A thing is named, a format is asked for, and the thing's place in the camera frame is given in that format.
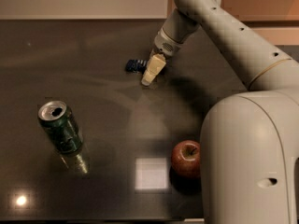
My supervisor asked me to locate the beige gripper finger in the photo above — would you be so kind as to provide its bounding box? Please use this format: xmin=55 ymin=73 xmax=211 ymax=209
xmin=141 ymin=54 xmax=166 ymax=86

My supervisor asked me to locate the blue rxbar blueberry wrapper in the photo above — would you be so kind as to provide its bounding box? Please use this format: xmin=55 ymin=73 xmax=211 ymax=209
xmin=125 ymin=60 xmax=148 ymax=73

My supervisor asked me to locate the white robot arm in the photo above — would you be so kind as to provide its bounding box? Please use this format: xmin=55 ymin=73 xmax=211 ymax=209
xmin=142 ymin=0 xmax=299 ymax=224

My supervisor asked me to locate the red apple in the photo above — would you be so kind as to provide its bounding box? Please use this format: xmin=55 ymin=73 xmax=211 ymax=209
xmin=171 ymin=140 xmax=201 ymax=179

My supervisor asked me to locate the green soda can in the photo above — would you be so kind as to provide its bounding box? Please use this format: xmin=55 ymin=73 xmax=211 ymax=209
xmin=37 ymin=101 xmax=83 ymax=155

